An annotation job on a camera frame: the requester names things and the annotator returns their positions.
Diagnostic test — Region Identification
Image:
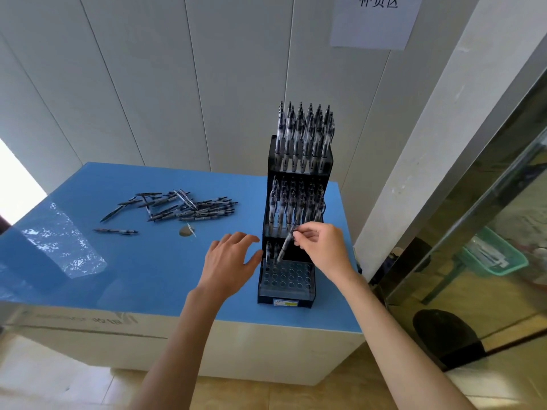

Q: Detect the black tiered pen display stand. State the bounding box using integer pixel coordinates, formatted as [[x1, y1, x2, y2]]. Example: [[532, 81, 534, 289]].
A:
[[257, 135, 334, 309]]

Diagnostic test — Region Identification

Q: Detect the blue table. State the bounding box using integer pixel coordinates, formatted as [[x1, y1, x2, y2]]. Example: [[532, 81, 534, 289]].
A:
[[0, 162, 365, 386]]

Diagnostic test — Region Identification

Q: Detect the row of black pens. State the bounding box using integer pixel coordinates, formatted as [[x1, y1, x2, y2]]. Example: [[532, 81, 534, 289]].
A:
[[267, 177, 327, 237], [275, 101, 336, 174]]

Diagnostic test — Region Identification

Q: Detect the dark framed glass door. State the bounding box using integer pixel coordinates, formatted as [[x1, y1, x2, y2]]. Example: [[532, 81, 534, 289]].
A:
[[0, 138, 48, 235]]

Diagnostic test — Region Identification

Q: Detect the white paper sign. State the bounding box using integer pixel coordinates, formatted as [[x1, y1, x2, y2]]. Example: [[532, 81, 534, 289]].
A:
[[329, 0, 424, 51]]

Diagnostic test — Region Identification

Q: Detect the steel framed glass partition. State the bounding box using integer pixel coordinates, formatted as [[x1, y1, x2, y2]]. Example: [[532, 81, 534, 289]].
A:
[[367, 68, 547, 376]]

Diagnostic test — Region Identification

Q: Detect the person's right forearm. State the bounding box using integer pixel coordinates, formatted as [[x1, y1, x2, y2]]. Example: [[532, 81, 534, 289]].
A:
[[340, 273, 475, 410]]

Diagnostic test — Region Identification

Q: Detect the person's left hand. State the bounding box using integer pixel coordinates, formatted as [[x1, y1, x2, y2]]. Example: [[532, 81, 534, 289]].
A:
[[187, 232, 264, 302]]

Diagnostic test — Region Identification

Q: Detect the person's left forearm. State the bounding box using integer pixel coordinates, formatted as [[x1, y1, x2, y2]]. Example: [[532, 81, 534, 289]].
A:
[[128, 290, 221, 410]]

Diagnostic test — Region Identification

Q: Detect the green plastic basket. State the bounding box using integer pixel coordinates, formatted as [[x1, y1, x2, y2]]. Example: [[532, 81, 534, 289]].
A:
[[455, 227, 529, 277]]

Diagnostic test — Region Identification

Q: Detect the pile of black pens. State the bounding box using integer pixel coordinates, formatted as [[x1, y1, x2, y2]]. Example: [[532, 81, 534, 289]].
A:
[[93, 188, 239, 236]]

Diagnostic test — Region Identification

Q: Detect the person's right hand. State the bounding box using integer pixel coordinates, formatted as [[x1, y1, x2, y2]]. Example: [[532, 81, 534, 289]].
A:
[[292, 222, 364, 286]]

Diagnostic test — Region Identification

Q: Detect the black round object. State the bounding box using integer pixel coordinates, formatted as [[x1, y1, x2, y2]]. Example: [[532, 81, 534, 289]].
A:
[[412, 309, 487, 371]]

